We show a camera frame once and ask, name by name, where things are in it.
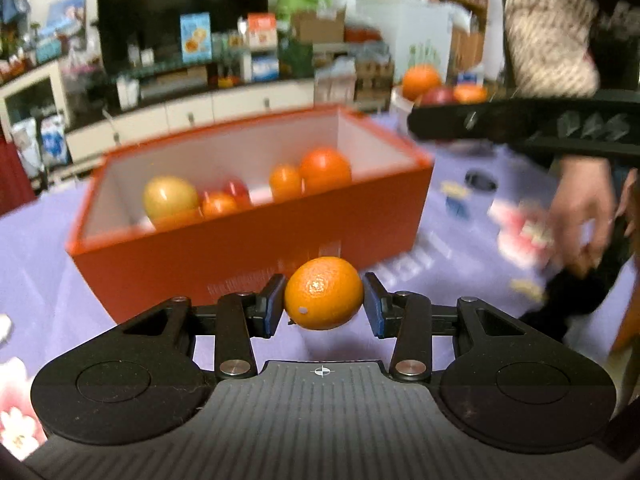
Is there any yellow apple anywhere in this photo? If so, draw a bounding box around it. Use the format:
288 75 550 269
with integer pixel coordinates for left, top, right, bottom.
142 176 200 222

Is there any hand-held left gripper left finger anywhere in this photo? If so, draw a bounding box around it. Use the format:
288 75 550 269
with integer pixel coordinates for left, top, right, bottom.
122 274 287 380

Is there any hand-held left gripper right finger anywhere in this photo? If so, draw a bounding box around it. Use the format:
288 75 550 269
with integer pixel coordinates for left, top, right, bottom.
363 272 528 381

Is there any brown cardboard box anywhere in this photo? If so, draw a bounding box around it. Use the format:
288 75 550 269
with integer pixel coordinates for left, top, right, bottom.
291 7 347 43

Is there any white and blue bag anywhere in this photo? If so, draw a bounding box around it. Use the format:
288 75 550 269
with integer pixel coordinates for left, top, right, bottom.
40 116 68 161

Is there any wooden bookshelf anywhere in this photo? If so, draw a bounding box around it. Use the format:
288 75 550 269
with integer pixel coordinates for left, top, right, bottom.
420 0 493 68

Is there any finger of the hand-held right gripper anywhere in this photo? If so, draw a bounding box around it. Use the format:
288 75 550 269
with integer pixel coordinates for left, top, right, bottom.
407 100 506 143

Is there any orange in basket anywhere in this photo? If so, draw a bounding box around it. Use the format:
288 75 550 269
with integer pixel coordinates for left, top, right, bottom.
402 64 443 101
452 83 488 104

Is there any white pouch bag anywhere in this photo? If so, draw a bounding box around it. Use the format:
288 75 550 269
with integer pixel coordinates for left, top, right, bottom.
11 120 40 168

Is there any large orange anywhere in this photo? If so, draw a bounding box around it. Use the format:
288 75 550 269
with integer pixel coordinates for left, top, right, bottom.
299 147 353 193

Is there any blue picture book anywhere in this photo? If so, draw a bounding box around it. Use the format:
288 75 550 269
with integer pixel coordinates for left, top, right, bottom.
47 0 88 28

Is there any small mandarin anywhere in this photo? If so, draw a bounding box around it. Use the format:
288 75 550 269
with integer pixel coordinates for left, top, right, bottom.
284 256 364 331
269 164 303 202
201 191 240 218

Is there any purple floral tablecloth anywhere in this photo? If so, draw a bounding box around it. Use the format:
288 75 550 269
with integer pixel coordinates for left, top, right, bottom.
0 110 640 461

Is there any orange cardboard box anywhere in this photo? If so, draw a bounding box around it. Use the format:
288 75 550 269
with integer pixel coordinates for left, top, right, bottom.
66 106 435 323

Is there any red apple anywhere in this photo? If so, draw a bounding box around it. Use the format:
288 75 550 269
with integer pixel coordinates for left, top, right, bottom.
422 87 456 106
222 179 252 207

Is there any person's right hand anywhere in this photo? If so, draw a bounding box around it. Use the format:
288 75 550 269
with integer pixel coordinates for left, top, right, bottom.
547 155 621 281

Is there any white cabinet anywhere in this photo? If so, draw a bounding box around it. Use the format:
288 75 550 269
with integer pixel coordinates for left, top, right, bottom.
0 60 71 131

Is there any white television stand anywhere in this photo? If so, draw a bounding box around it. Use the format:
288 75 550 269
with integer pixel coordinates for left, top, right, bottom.
65 42 321 161

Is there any person's patterned sweater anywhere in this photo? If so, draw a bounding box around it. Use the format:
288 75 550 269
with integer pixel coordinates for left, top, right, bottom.
502 0 640 98

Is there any black television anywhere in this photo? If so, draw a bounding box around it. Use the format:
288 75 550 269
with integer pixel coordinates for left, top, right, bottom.
96 0 270 73

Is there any black cloth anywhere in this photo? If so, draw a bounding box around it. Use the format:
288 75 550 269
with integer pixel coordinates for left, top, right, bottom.
517 260 608 343

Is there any orange and white carton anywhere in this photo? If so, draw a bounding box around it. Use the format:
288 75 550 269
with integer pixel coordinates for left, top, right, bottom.
247 13 278 51

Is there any blue snack bag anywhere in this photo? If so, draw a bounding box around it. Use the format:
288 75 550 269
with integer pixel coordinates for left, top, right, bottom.
180 12 212 64

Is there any blue and white box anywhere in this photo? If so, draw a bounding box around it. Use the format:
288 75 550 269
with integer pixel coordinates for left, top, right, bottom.
251 55 280 81

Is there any dark green bag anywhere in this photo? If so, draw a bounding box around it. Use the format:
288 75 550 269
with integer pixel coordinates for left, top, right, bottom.
278 42 314 78

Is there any black rubber ring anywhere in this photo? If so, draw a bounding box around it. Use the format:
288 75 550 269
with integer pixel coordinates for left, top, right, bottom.
464 170 498 191

